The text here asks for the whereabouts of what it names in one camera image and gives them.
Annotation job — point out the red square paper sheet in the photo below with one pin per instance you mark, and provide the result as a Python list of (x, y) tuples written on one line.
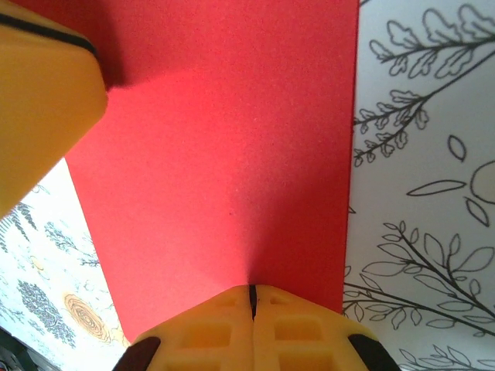
[(232, 154)]

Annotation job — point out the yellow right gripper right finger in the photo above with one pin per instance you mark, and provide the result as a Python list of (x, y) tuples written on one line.
[(309, 340)]

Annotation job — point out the floral patterned table cover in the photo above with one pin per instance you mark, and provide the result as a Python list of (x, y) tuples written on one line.
[(425, 193)]

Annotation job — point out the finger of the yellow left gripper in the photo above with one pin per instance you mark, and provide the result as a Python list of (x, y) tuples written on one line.
[(35, 15), (42, 116)]

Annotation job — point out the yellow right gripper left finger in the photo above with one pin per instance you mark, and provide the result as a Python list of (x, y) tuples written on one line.
[(201, 340)]

